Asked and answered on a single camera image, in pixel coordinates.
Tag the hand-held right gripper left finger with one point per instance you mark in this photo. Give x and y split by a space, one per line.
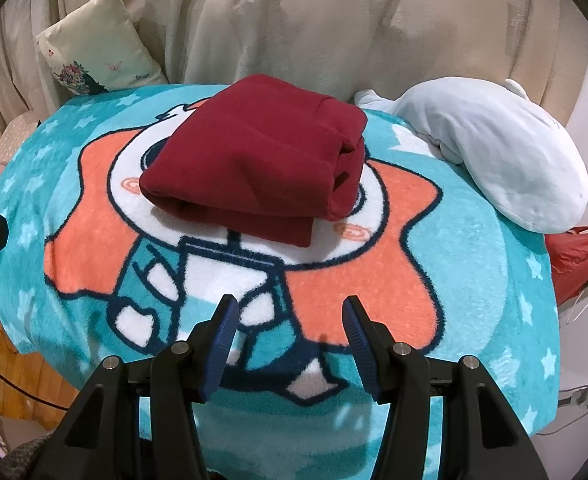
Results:
224 332

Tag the dark red garment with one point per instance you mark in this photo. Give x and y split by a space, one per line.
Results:
254 160

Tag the red plastic bag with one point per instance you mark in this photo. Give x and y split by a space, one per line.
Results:
579 260

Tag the pink dotted cushion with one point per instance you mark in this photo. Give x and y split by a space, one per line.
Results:
11 142

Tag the grey patterned cloth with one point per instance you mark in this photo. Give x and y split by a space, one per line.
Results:
4 447

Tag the turquoise star printed blanket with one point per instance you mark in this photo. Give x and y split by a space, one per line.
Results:
84 200

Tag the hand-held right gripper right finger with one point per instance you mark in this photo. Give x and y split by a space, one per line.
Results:
356 332

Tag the cream sofa cover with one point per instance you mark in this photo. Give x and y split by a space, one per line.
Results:
299 15

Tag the cream floral pillow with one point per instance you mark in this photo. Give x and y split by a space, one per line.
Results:
94 45

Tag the white plush toy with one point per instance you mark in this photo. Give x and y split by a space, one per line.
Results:
499 150

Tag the white power strip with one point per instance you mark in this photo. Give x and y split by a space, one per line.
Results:
581 395

